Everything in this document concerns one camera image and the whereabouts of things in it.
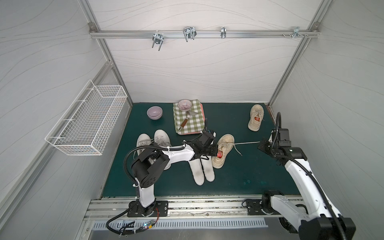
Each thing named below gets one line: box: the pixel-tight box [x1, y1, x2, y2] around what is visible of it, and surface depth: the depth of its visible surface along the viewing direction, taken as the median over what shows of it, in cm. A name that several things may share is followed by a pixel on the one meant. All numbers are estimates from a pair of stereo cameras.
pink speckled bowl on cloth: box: [177, 99, 192, 111], surface depth 118 cm
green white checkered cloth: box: [173, 99, 205, 134], surface depth 113 cm
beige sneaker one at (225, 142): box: [211, 134, 235, 169], surface depth 90 cm
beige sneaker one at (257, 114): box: [248, 104, 265, 132], surface depth 106 cm
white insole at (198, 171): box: [189, 158, 205, 186], surface depth 86 cm
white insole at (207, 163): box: [200, 155, 215, 182], surface depth 87 cm
